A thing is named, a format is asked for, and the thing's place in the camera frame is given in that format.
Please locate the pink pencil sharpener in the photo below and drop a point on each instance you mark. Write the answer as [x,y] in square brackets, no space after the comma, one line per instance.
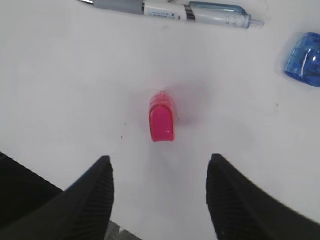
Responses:
[162,118]

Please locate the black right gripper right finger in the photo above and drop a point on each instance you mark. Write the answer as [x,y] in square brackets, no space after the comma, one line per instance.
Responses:
[240,210]

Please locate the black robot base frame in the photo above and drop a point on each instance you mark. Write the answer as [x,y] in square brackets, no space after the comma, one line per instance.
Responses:
[21,191]

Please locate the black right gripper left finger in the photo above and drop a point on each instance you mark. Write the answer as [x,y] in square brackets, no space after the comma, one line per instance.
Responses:
[81,212]

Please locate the blue grey pen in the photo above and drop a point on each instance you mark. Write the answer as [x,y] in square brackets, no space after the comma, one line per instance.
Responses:
[216,14]

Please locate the blue pencil sharpener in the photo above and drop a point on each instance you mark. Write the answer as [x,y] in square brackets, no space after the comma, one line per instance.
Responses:
[303,64]

